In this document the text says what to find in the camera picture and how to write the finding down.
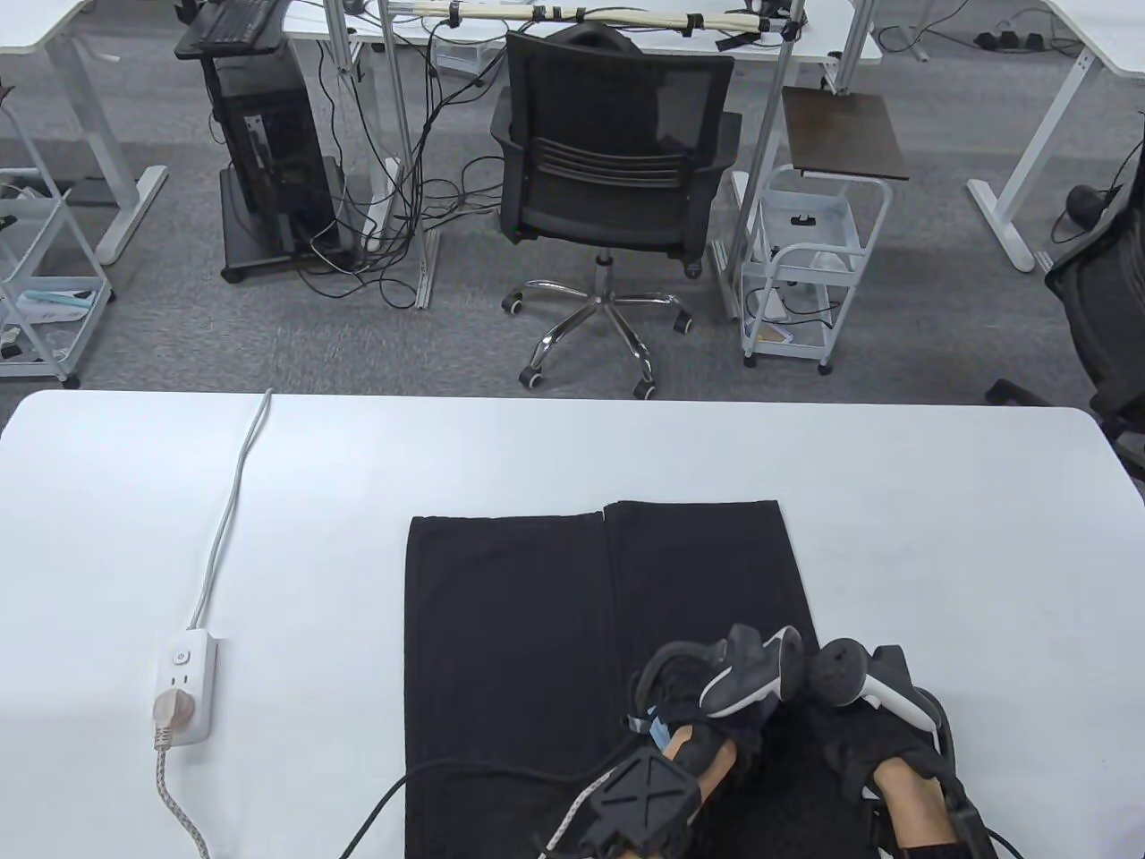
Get person's right hand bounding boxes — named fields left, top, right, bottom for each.
left=810, top=644, right=958, bottom=797

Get person's left hand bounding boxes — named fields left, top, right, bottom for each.
left=626, top=640, right=779, bottom=779

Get grey white handheld controller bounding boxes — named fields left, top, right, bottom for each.
left=810, top=637, right=940, bottom=730
left=698, top=624, right=806, bottom=719

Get black trousers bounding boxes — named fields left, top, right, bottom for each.
left=403, top=499, right=882, bottom=859

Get person's right forearm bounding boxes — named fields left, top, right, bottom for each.
left=869, top=759, right=963, bottom=846

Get black lattice wrist module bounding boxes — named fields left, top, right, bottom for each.
left=577, top=750, right=703, bottom=859

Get black wrist box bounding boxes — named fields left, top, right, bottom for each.
left=863, top=792, right=994, bottom=859

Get white table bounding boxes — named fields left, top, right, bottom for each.
left=0, top=389, right=1145, bottom=859

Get white rolling cart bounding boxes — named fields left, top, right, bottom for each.
left=738, top=164, right=893, bottom=375

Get black mesh office chair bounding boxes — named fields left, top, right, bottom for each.
left=490, top=22, right=743, bottom=399

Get white power strip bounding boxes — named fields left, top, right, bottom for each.
left=146, top=631, right=218, bottom=748

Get black high-back mesh chair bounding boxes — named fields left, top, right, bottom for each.
left=984, top=139, right=1145, bottom=480

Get dark brown side table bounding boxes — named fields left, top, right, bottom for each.
left=781, top=87, right=911, bottom=183

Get black rolling computer stand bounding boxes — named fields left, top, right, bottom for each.
left=174, top=18, right=359, bottom=285

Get long white desk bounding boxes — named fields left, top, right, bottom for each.
left=284, top=0, right=885, bottom=68

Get black computer tower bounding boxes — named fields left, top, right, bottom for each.
left=213, top=49, right=327, bottom=242

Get white desk with foot bar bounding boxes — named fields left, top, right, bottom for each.
left=966, top=0, right=1145, bottom=274

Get black keyboard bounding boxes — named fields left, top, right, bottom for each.
left=199, top=0, right=280, bottom=46

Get white desk with angled leg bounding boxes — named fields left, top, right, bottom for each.
left=0, top=0, right=169, bottom=266

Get grey power strip cable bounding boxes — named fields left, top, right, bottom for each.
left=186, top=389, right=273, bottom=632

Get braided iron cord with plug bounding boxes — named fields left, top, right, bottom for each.
left=143, top=691, right=211, bottom=859

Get aluminium frame post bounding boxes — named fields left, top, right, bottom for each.
left=380, top=0, right=441, bottom=310
left=716, top=0, right=806, bottom=321

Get tangle of black floor cables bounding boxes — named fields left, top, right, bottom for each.
left=300, top=18, right=506, bottom=310

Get white wire shelf cart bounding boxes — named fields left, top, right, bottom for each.
left=0, top=85, right=115, bottom=390

